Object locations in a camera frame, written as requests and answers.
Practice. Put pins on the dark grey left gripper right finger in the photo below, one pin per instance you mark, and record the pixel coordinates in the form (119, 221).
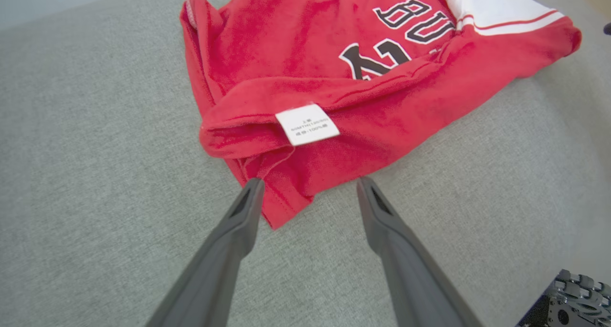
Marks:
(410, 269)

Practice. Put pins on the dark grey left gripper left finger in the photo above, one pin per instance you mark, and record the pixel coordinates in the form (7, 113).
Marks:
(215, 269)

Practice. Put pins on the red jersey with black lettering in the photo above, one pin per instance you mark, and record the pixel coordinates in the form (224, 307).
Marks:
(296, 55)

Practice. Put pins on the grey fabric sofa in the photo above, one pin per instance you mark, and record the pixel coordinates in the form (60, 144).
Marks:
(95, 174)

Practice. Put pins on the black ribbed robot part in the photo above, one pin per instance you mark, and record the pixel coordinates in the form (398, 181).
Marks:
(568, 303)

